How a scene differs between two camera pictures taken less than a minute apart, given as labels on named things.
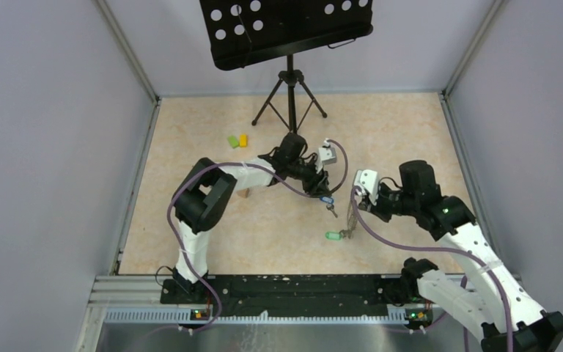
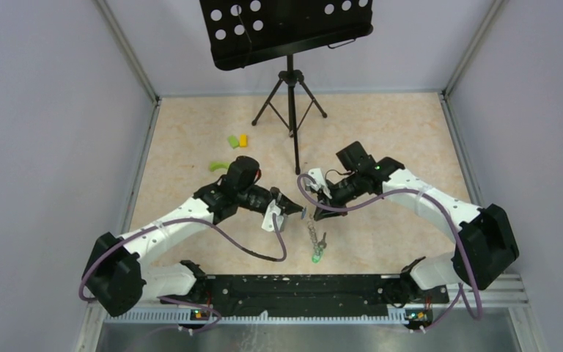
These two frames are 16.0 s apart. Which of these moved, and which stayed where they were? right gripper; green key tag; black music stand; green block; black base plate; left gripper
Moved: right gripper; green key tag; left gripper
Stayed: black music stand; green block; black base plate
